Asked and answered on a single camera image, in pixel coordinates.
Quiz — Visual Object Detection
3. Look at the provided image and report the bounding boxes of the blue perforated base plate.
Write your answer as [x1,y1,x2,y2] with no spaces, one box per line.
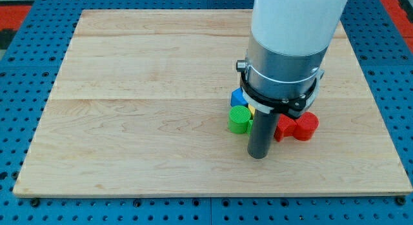
[1,0,412,224]

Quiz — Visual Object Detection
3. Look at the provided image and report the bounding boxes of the green block behind rod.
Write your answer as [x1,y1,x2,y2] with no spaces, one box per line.
[246,119,254,136]

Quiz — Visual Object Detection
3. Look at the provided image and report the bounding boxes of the red cylinder block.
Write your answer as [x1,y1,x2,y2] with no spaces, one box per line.
[293,112,319,141]

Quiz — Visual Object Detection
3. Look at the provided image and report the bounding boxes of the blue block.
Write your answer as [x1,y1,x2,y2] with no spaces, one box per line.
[230,88,248,107]

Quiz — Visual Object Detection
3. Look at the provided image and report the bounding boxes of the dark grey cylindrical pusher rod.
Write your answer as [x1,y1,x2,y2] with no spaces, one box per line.
[247,111,280,159]

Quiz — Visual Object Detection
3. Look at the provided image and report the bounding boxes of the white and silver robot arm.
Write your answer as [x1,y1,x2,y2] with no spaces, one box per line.
[236,0,348,159]

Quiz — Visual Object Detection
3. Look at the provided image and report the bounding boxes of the yellow block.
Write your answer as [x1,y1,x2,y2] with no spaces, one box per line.
[248,104,256,119]

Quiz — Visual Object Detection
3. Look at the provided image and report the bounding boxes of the light wooden board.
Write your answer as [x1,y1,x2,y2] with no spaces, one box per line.
[13,10,412,198]

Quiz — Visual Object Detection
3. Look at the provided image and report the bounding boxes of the green cylinder block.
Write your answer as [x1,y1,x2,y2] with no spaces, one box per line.
[228,105,251,134]

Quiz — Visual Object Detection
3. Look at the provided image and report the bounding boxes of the red faceted block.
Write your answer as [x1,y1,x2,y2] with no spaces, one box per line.
[274,115,297,142]

